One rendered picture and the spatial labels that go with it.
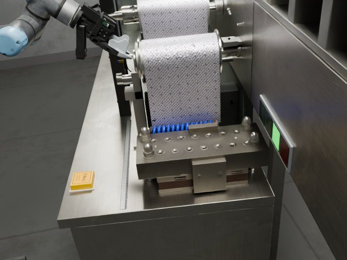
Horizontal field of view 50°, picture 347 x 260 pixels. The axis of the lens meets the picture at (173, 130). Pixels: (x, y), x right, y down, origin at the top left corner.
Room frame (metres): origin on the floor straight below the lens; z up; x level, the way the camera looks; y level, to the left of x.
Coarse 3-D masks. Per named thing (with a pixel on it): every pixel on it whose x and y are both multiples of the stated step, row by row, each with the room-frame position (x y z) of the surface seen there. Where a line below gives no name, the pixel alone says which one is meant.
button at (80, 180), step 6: (78, 174) 0.99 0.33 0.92; (84, 174) 0.99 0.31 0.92; (90, 174) 0.99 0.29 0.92; (72, 180) 0.97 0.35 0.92; (78, 180) 0.96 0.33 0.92; (84, 180) 0.96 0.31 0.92; (90, 180) 0.96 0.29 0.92; (72, 186) 0.94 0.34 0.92; (78, 186) 0.94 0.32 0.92; (84, 186) 0.94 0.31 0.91; (90, 186) 0.94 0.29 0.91
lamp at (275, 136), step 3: (273, 123) 0.75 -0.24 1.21; (273, 126) 0.75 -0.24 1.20; (273, 129) 0.75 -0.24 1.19; (276, 129) 0.73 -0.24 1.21; (273, 132) 0.75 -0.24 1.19; (276, 132) 0.72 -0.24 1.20; (273, 135) 0.74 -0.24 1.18; (276, 135) 0.72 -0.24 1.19; (279, 135) 0.70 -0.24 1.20; (273, 138) 0.74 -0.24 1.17; (276, 138) 0.72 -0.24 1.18; (273, 141) 0.74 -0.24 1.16; (276, 141) 0.72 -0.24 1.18; (276, 144) 0.72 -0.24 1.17; (276, 147) 0.72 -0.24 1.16
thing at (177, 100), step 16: (160, 80) 1.08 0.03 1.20; (176, 80) 1.08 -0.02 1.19; (192, 80) 1.08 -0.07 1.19; (208, 80) 1.08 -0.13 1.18; (160, 96) 1.08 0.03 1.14; (176, 96) 1.08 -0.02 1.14; (192, 96) 1.08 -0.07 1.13; (208, 96) 1.08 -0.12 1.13; (160, 112) 1.08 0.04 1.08; (176, 112) 1.08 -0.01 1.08; (192, 112) 1.08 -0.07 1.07; (208, 112) 1.08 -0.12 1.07
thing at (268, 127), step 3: (267, 114) 0.80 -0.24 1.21; (267, 117) 0.80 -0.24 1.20; (270, 117) 0.78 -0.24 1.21; (267, 120) 0.79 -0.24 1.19; (270, 120) 0.77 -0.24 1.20; (267, 123) 0.79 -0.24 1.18; (270, 123) 0.77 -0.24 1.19; (267, 126) 0.79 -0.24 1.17; (270, 126) 0.77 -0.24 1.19; (267, 129) 0.79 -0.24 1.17; (270, 129) 0.77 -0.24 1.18; (270, 132) 0.77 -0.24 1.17; (270, 135) 0.77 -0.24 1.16
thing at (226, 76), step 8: (208, 32) 1.89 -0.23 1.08; (224, 64) 1.44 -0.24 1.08; (224, 72) 1.44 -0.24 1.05; (232, 72) 1.27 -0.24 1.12; (224, 80) 1.45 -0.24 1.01; (232, 80) 1.27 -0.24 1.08; (240, 88) 1.14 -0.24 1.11; (240, 96) 1.14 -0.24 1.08; (240, 104) 1.14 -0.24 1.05; (248, 104) 1.10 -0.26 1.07; (240, 112) 1.14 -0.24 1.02; (248, 112) 1.10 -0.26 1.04; (240, 120) 1.14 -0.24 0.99
